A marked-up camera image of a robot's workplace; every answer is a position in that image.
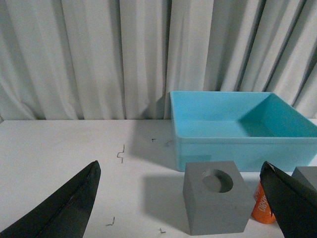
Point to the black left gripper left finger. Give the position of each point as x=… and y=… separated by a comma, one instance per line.
x=65, y=213

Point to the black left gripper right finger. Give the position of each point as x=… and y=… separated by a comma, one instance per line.
x=293, y=203

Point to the gray cube with square hole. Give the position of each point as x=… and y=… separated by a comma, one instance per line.
x=307, y=176

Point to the gray cube with round hole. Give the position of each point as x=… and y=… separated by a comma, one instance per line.
x=217, y=199

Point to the blue plastic box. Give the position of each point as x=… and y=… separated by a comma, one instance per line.
x=247, y=128

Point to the orange cylinder with numbers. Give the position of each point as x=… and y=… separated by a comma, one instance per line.
x=261, y=211

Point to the white pleated curtain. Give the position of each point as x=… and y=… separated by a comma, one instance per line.
x=120, y=59

